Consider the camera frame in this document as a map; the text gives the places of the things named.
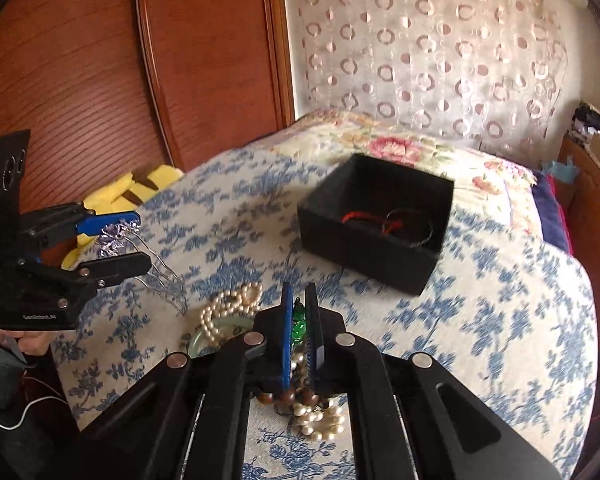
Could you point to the yellow plush toy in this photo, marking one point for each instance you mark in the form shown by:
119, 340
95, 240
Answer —
125, 194

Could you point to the pink circle patterned curtain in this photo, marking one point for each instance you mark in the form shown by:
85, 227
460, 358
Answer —
483, 70

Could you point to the pile of clothes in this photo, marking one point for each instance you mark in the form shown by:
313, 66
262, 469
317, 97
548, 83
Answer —
585, 122

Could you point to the pink floral quilt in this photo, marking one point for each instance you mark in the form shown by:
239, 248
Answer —
483, 183

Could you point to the teal plastic bag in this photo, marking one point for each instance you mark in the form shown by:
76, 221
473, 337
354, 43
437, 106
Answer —
565, 172

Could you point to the wooden side cabinet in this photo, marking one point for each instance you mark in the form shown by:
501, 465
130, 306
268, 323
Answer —
583, 214

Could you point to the black square jewelry box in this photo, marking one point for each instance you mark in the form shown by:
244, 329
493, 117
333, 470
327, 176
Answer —
383, 220

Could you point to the blue floral bed sheet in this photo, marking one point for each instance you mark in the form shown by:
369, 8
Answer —
509, 315

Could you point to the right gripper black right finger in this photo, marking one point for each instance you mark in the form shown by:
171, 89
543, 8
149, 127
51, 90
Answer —
314, 331

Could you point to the wooden wardrobe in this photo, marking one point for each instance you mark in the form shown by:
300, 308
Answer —
108, 86

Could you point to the pale green jade bangle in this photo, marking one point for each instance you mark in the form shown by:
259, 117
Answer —
211, 335

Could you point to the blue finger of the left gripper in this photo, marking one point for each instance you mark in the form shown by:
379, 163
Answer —
112, 271
93, 224

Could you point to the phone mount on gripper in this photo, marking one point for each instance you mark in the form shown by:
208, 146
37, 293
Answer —
13, 157

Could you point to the green jade pendant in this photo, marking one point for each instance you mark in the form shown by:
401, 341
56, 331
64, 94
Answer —
298, 328

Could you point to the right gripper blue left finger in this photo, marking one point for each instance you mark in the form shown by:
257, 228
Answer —
288, 307

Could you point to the navy blue blanket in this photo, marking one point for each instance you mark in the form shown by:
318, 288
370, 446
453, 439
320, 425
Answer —
552, 217

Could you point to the left hand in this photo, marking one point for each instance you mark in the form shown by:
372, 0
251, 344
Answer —
29, 343

